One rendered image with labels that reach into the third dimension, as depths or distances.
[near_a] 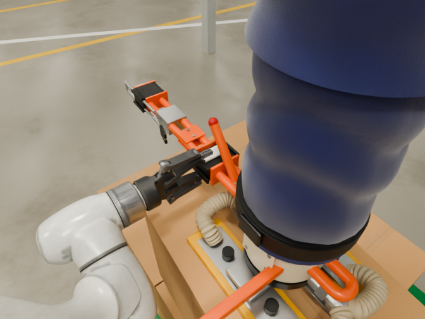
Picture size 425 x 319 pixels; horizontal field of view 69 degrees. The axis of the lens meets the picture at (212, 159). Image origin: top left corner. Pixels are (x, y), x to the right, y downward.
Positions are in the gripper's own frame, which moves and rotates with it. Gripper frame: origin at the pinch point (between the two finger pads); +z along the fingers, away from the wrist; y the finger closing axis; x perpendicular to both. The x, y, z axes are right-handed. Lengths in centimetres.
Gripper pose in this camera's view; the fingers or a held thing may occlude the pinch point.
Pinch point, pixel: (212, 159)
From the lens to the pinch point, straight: 77.1
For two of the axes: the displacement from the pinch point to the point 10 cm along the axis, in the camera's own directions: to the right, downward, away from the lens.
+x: 5.9, 5.7, -5.7
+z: 8.1, -4.2, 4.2
